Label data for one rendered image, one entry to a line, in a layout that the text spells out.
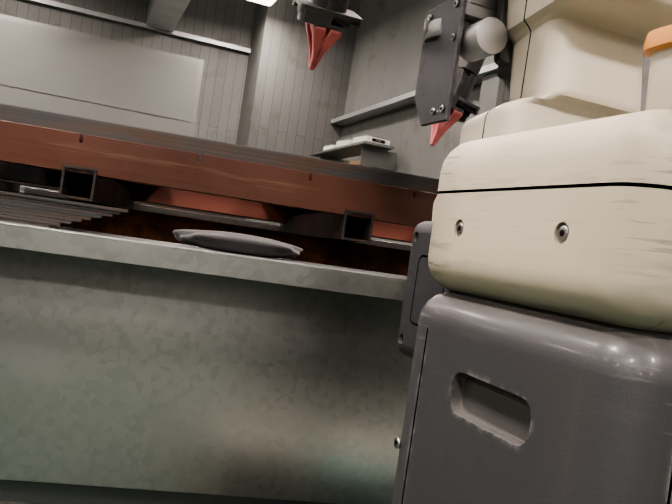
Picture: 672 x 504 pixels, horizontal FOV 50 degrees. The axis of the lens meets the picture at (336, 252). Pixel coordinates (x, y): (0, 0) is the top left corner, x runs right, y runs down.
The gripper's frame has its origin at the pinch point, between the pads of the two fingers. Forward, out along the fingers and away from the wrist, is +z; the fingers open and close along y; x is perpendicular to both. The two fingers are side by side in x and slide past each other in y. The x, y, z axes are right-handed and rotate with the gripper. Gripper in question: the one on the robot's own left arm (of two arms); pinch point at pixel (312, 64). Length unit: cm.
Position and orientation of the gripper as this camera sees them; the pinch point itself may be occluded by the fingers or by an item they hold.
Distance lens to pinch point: 119.0
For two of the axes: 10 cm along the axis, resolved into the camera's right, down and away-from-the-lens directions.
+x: 2.4, 5.0, -8.3
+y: -9.3, -1.4, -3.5
